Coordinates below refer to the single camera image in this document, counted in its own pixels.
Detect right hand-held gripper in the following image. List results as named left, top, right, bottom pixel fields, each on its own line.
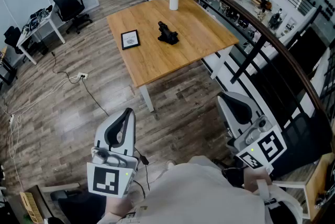
left=216, top=91, right=288, bottom=174

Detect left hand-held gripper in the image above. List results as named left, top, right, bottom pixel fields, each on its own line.
left=86, top=107, right=139, bottom=199

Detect black object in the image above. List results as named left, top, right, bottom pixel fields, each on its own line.
left=157, top=20, right=180, bottom=46

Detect person's right forearm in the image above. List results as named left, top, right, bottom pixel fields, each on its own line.
left=242, top=166, right=273, bottom=195

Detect person's left forearm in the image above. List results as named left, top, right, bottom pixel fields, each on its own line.
left=105, top=194, right=132, bottom=218

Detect black waist device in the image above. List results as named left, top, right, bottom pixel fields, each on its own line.
left=221, top=166, right=245, bottom=188

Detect black railing with wooden handrail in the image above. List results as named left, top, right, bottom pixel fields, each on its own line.
left=132, top=0, right=335, bottom=145

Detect person's white shirt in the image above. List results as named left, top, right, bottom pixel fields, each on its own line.
left=96, top=155, right=305, bottom=224

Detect black framed leaf picture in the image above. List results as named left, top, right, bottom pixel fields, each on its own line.
left=120, top=29, right=141, bottom=51

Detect wooden side table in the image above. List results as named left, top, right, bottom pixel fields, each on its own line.
left=272, top=152, right=335, bottom=221

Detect yellow wooden crate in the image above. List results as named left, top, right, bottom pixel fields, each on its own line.
left=19, top=191, right=44, bottom=224

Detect white desk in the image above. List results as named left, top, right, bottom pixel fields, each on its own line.
left=16, top=4, right=66, bottom=65

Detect black office chair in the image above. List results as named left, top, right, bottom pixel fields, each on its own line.
left=52, top=0, right=93, bottom=35
left=3, top=26, right=27, bottom=55

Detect black floor cable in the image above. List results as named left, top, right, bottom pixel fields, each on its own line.
left=82, top=77, right=110, bottom=117
left=50, top=51, right=82, bottom=85

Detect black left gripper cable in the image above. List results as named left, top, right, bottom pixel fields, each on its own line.
left=132, top=148, right=152, bottom=199

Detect white floor cables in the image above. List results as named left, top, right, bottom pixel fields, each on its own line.
left=0, top=75, right=81, bottom=184

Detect clutter of electronics and cables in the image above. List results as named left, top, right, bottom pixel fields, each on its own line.
left=21, top=5, right=53, bottom=35

